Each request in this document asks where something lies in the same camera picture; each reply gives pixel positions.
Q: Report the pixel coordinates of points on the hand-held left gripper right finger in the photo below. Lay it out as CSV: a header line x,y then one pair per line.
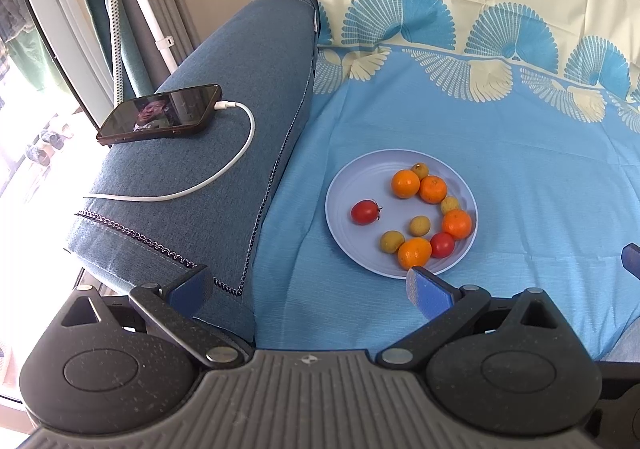
x,y
425,291

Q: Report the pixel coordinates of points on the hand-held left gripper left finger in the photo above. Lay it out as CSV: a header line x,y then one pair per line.
x,y
192,291

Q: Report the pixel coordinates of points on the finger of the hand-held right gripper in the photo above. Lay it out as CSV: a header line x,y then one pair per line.
x,y
632,259

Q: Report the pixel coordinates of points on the small orange mandarin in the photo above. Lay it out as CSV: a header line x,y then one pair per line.
x,y
414,252
405,183
433,189
457,224

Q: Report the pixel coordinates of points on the red cherry tomato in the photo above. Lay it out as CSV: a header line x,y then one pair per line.
x,y
365,212
442,245

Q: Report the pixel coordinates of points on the yellow-green longan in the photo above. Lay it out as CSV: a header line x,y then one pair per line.
x,y
450,204
420,225
419,170
391,242

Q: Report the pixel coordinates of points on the light blue plate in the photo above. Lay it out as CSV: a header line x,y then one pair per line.
x,y
360,179

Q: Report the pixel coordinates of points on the blue fan-print cloth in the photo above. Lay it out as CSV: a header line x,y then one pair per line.
x,y
525,154

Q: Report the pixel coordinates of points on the black smartphone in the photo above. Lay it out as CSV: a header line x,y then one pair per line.
x,y
160,114

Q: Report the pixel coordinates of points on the grey shoes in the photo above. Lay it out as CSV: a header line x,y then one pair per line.
x,y
47,141

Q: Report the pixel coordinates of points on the dark green hanging garment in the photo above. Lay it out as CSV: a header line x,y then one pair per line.
x,y
32,59

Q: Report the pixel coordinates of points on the white steamer pole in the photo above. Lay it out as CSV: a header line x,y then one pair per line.
x,y
145,4

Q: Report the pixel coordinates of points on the white window frame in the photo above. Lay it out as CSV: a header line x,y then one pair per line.
x,y
55,19

